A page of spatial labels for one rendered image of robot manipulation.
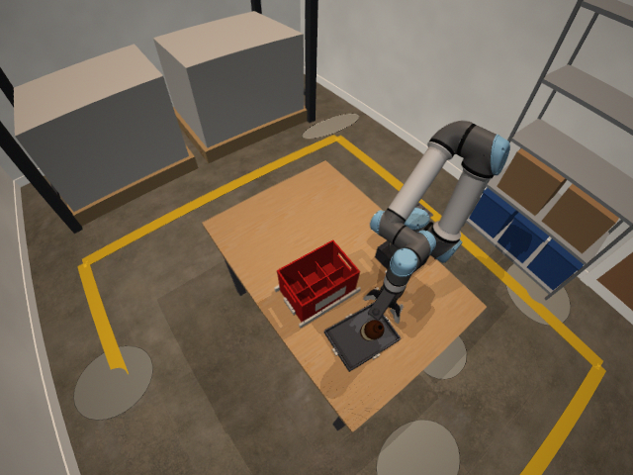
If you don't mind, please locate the brown glass bottle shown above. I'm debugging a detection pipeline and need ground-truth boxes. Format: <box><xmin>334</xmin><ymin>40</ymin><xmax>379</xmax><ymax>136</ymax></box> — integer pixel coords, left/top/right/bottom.
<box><xmin>360</xmin><ymin>320</ymin><xmax>385</xmax><ymax>341</ymax></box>

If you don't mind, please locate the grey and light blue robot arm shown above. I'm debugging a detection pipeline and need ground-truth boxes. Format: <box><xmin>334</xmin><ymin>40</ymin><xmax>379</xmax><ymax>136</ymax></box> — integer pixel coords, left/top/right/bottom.
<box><xmin>370</xmin><ymin>121</ymin><xmax>510</xmax><ymax>292</ymax></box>

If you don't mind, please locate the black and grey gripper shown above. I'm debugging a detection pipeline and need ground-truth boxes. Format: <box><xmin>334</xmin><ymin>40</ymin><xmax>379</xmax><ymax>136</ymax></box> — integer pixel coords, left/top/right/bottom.
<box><xmin>363</xmin><ymin>282</ymin><xmax>404</xmax><ymax>324</ymax></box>

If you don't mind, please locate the red plastic bottle crate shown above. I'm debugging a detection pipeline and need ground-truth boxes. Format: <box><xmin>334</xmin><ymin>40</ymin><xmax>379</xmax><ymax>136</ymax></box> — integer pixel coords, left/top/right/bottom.
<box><xmin>277</xmin><ymin>245</ymin><xmax>357</xmax><ymax>322</ymax></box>

